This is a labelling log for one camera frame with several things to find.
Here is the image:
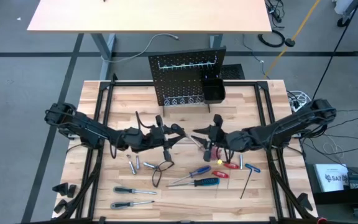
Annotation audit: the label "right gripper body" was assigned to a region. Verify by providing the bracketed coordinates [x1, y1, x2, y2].
[203, 113, 241, 162]

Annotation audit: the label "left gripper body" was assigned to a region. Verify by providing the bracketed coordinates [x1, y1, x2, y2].
[140, 114, 173, 163]

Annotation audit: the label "black blue handled screwdriver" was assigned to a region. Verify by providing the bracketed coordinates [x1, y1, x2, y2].
[165, 177, 221, 188]

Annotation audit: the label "black metal pegboard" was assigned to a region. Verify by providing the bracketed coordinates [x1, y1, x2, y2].
[147, 46, 227, 118]

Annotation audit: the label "grey black handled screwdriver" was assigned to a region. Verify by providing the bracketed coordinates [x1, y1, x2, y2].
[109, 200, 156, 210]
[112, 186, 158, 196]

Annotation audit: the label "clear blue Husky screwdriver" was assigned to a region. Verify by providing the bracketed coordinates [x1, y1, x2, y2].
[171, 165, 213, 185]

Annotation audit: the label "black safety glasses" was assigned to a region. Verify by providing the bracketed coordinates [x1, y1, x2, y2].
[152, 159, 176, 189]

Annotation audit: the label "black plastic pegboard bin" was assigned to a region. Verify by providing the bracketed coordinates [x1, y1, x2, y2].
[201, 77, 226, 105]

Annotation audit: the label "black perforated floor plate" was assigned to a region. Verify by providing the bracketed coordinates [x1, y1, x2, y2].
[224, 63, 246, 81]

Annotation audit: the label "light wood desk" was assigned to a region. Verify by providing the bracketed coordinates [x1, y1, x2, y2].
[26, 0, 273, 81]

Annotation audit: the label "white printed booklet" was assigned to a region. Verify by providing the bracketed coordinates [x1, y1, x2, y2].
[314, 163, 350, 193]

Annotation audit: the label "black equipment case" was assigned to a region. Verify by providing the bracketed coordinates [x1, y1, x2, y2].
[305, 163, 358, 206]

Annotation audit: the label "white round container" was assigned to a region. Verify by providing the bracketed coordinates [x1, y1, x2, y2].
[333, 0, 358, 16]

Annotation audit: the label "blue T-handle hex key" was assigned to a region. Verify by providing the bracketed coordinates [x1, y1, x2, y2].
[239, 163, 262, 200]

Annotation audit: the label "black aluminium table frame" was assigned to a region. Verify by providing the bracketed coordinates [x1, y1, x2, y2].
[52, 73, 319, 224]

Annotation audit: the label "silver hook rail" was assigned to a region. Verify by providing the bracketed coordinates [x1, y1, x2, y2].
[157, 55, 219, 71]

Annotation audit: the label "white cable bundle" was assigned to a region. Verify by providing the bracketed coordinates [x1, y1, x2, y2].
[287, 90, 313, 113]

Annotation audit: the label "grey floor cable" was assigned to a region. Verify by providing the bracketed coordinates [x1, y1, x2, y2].
[101, 33, 180, 64]

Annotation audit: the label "black coiled cable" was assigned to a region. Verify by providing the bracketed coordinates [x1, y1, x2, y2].
[257, 29, 287, 49]

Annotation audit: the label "black cable bundle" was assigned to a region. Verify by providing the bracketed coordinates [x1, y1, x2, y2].
[265, 0, 286, 29]

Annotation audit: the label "black floor cables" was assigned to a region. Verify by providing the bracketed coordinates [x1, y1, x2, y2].
[300, 108, 358, 156]

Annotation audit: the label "yellow hanging cord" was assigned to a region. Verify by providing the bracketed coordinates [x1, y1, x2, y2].
[263, 0, 323, 79]

